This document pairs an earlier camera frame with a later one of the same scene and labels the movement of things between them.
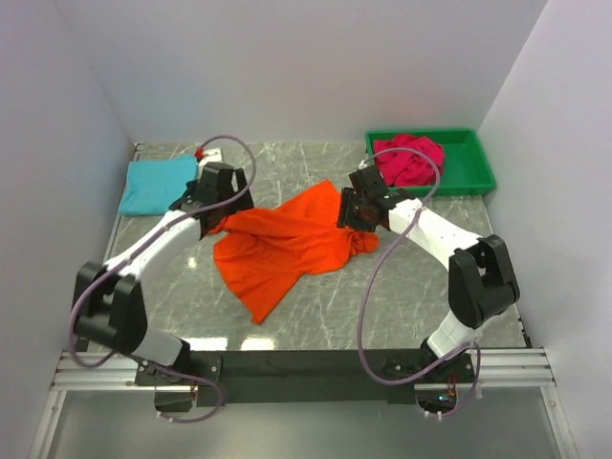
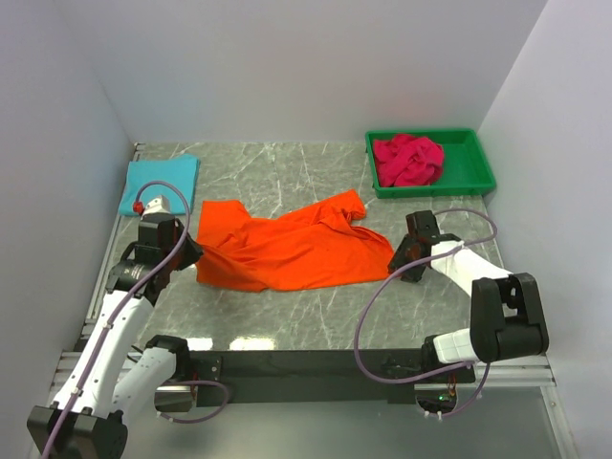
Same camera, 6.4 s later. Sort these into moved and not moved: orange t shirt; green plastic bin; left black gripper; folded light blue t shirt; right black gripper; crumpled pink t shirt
Moved: orange t shirt; right black gripper; left black gripper
Not moved: crumpled pink t shirt; folded light blue t shirt; green plastic bin
